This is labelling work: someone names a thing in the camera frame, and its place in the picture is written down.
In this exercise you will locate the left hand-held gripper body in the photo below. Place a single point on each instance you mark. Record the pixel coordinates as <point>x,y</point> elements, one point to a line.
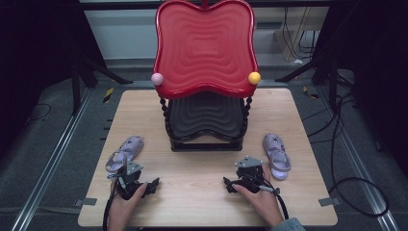
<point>131,183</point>

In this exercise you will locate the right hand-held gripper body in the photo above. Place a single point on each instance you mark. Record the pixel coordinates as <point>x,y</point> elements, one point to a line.
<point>250,176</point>

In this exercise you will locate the purple child sandal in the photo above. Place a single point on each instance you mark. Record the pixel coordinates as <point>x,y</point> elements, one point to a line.
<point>275,154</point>
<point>128,148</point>

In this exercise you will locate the red and black two-tier rack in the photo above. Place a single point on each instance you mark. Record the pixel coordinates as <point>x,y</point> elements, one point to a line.
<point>205,48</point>

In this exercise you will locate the person's left hand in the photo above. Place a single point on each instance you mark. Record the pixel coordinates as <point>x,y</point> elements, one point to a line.
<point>123,210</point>

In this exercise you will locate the person's right hand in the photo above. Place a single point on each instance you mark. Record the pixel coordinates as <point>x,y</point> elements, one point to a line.
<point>264,205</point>

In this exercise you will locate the grey tape piece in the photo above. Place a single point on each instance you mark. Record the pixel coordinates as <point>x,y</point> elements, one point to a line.
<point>329,201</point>
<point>86,201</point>

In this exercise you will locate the yellow and black floor tape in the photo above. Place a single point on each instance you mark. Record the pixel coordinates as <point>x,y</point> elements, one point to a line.
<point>108,95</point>
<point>309,93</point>

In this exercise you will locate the black metal stand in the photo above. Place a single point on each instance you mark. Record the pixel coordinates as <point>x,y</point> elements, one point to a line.
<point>76,93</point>
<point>333,86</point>

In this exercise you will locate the light wooden cabinet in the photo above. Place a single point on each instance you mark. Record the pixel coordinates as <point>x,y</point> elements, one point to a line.
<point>290,48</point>

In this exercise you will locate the black curtain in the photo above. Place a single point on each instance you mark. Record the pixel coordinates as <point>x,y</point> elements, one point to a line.
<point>38,48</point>
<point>378,64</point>

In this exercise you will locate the metal floor rail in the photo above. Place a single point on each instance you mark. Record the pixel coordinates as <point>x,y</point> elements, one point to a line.
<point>54,160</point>
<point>356,166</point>

